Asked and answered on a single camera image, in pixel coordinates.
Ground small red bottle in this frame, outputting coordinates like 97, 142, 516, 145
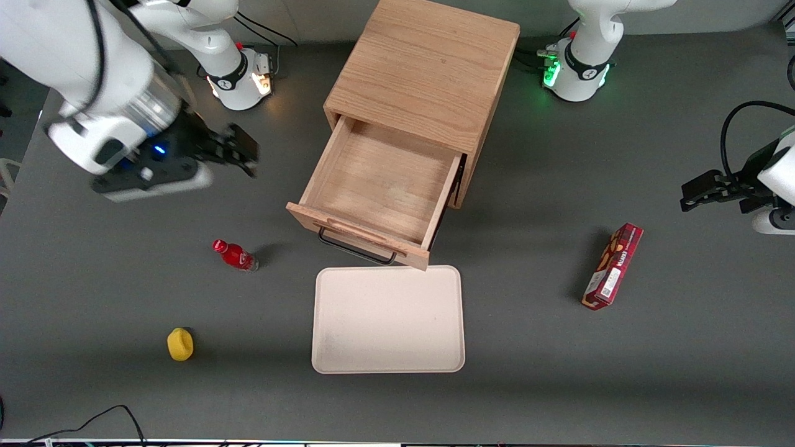
212, 239, 260, 273

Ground wooden two-drawer cabinet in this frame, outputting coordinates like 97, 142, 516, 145
324, 0, 521, 210

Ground black metal drawer handle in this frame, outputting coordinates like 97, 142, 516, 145
317, 226, 399, 267

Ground black cable on table edge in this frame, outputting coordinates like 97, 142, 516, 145
28, 405, 147, 447

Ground beige plastic tray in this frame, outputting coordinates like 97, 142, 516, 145
311, 265, 466, 375

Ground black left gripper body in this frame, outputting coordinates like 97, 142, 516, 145
726, 139, 781, 215

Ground black arm base cables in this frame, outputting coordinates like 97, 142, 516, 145
514, 17, 582, 73
232, 14, 299, 80

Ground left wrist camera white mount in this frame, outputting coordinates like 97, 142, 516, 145
753, 207, 795, 236

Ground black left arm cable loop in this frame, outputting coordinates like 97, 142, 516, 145
720, 100, 795, 182

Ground red snack box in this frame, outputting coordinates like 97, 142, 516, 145
581, 223, 644, 311

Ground wooden drawer with black handle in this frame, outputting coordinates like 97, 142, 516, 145
286, 115, 467, 273

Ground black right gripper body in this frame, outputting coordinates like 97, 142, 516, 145
133, 106, 219, 170

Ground black right arm base cables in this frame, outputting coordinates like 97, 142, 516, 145
232, 14, 299, 80

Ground black left arm base cables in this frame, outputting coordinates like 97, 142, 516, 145
514, 17, 582, 73

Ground yellow lemon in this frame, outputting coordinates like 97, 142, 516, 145
166, 327, 194, 362

